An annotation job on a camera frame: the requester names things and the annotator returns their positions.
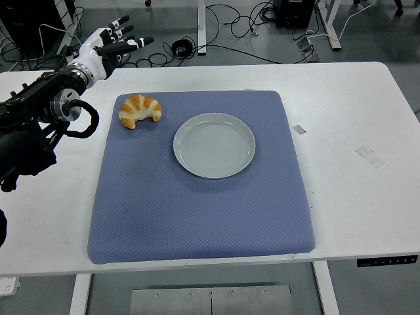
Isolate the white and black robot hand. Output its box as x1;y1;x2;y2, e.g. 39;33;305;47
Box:
72;15;155;81

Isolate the golden croissant bread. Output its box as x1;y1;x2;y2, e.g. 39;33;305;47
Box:
117;93;163;130

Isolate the white background desk leg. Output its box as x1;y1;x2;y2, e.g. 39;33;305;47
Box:
196;0;207;56
52;0;78;50
314;0;342;51

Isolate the black computer tower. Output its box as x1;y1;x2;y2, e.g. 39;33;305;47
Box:
0;0;75;58

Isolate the round grey plate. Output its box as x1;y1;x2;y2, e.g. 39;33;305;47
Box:
173;112;257;180

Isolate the blue quilted mat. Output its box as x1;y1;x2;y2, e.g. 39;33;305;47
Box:
87;90;317;265

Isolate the black equipment box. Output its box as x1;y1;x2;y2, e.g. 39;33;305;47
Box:
274;0;316;30

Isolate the white table leg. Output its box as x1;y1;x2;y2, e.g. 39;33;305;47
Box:
69;274;93;315
312;261;341;315

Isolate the white power strip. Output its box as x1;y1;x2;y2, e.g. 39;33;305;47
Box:
0;276;20;297

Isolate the grey metal plate with screws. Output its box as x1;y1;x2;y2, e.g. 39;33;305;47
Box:
130;285;292;315

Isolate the large grey tape piece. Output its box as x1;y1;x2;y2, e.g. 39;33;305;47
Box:
354;144;387;169

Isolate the black table control panel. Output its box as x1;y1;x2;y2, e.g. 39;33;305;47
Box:
356;255;420;268

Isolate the coiled black cable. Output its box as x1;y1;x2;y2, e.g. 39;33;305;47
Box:
170;38;194;59

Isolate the long black floor cable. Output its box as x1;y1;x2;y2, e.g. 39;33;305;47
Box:
192;45;280;64

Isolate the white floor cable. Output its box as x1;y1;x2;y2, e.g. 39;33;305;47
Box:
304;0;375;39

